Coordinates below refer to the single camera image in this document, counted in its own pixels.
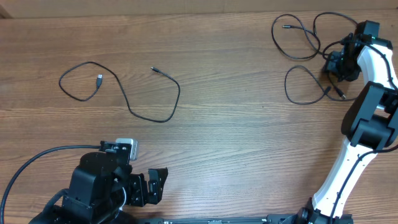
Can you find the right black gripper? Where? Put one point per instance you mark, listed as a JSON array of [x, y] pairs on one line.
[[329, 66]]

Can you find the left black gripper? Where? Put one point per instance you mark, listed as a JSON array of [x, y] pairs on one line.
[[139, 196]]

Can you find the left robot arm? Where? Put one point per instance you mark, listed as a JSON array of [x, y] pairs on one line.
[[101, 185]]

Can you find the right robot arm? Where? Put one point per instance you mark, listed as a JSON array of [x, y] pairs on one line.
[[369, 126]]

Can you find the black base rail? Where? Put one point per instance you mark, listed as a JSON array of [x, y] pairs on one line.
[[270, 219]]

